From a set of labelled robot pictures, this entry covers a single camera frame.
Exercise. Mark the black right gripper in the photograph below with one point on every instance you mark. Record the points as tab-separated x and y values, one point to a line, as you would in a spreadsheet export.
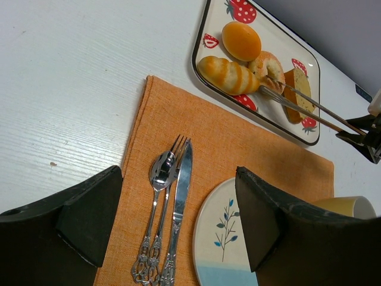
370	148

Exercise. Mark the orange cloth placemat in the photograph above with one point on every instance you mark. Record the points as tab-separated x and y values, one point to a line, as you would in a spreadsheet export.
221	142

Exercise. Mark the brown bread slice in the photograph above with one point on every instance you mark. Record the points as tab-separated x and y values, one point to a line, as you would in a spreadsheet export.
297	79

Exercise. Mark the stainless steel tongs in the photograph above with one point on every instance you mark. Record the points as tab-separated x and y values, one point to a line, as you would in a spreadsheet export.
287	103

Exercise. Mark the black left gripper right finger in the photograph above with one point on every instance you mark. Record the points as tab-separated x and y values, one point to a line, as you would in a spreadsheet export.
292	242

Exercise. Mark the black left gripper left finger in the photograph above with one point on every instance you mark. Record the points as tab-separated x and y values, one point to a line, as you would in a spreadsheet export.
61	239

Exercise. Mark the silver spoon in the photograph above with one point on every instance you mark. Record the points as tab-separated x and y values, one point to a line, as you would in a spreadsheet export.
159	178

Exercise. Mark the blue label sticker right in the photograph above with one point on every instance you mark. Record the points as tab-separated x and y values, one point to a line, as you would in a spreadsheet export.
361	92

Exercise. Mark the round orange bun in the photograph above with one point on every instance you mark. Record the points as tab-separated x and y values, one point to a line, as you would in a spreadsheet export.
241	41

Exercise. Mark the plate with leaf design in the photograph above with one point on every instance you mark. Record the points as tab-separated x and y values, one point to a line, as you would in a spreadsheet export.
219	251

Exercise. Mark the yellow mug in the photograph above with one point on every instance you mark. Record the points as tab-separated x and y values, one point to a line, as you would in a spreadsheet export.
358	206

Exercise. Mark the sugared bagel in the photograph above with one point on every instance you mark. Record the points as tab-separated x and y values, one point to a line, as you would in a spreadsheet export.
269	71

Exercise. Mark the silver table knife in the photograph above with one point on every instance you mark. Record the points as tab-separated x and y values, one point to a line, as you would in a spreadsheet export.
167	276

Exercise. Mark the strawberry print serving tray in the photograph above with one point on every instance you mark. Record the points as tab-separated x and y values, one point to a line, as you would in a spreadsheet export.
276	39

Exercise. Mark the striped long bread roll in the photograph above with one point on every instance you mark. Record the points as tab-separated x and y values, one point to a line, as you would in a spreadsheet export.
229	77

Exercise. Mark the silver fork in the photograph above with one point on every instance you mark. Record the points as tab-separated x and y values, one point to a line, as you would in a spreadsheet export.
169	184

